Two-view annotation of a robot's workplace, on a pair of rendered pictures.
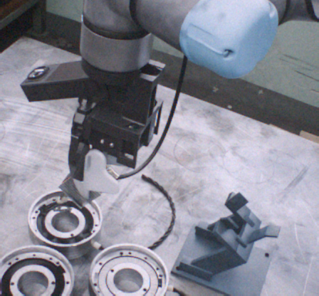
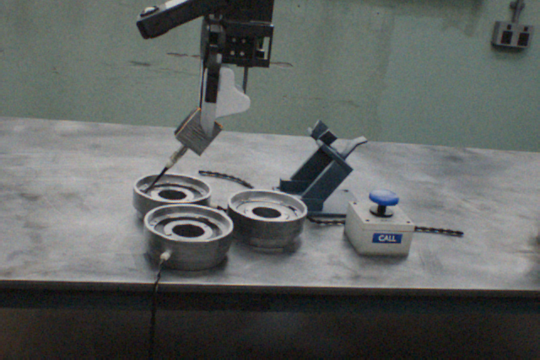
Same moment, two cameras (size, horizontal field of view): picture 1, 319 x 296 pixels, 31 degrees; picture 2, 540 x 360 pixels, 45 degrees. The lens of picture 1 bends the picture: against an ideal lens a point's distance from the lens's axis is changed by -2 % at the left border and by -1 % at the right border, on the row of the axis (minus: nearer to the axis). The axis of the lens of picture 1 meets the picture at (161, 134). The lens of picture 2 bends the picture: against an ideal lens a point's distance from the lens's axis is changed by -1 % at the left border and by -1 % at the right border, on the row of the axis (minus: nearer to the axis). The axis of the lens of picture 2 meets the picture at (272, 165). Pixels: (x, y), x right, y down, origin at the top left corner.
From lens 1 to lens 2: 56 cm
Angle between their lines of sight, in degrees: 33
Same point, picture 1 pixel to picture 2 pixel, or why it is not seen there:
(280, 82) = not seen: hidden behind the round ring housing
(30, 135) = (65, 168)
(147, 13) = not seen: outside the picture
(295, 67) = not seen: hidden behind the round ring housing
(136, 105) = (262, 4)
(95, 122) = (230, 27)
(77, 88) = (205, 2)
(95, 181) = (224, 103)
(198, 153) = (229, 154)
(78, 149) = (218, 58)
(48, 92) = (171, 18)
